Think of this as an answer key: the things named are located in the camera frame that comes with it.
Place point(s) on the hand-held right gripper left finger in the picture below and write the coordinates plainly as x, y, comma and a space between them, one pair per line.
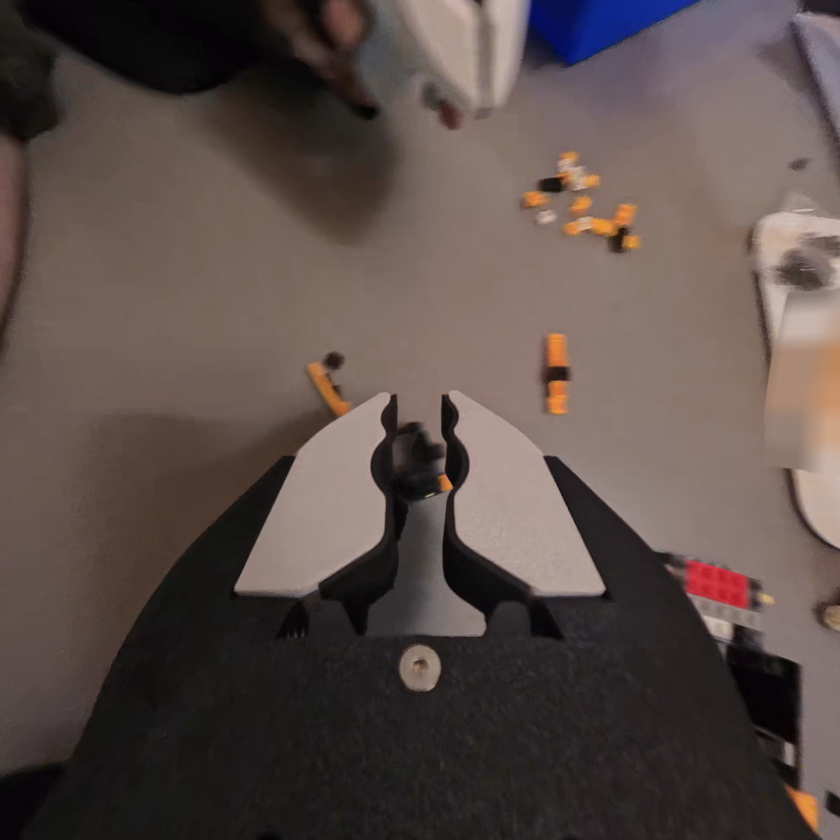
321, 512

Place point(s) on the orange lego strip black clip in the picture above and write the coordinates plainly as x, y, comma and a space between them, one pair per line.
325, 384

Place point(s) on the wooden book stand white base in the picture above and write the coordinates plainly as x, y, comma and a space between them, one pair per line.
820, 505

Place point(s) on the black lego frame assembly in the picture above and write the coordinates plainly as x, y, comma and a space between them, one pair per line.
413, 459

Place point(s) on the pile of small lego pieces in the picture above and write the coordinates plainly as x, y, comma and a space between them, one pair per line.
581, 203

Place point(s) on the clear bag of black parts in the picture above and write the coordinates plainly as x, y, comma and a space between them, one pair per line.
804, 269

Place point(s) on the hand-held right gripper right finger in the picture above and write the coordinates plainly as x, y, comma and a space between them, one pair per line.
518, 518

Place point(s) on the blue plastic bin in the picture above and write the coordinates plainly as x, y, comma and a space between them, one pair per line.
604, 26

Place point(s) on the partly built lego car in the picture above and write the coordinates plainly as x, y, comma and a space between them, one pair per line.
715, 584

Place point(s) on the orange and black lego bar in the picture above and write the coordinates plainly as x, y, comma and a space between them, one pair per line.
556, 354

